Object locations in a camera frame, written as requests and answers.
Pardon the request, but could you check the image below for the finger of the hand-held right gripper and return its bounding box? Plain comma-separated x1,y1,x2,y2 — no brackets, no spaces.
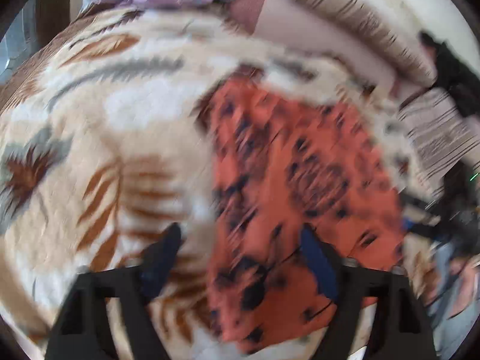
399,191,445,241

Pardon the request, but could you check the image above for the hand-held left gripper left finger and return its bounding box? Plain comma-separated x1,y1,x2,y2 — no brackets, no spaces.
45,223,182,360

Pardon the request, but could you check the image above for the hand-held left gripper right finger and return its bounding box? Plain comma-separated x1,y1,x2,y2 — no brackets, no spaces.
300,225,439,360

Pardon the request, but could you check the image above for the orange floral garment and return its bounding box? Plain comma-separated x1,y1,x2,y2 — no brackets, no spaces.
204,77,407,357

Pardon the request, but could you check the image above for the person's leg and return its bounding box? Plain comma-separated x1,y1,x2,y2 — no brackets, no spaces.
424,242,480,346

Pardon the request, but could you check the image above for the dark cloth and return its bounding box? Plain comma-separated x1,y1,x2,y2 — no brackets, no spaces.
418,30,480,121

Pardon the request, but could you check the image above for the printed fleece blanket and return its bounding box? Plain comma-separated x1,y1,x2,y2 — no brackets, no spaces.
0,7,443,360

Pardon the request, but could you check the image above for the brown striped pillow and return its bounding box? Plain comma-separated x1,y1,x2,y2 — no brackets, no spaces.
277,0,480,182

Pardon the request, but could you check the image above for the pink pillow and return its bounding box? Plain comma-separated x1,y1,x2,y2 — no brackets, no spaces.
229,0,400,96

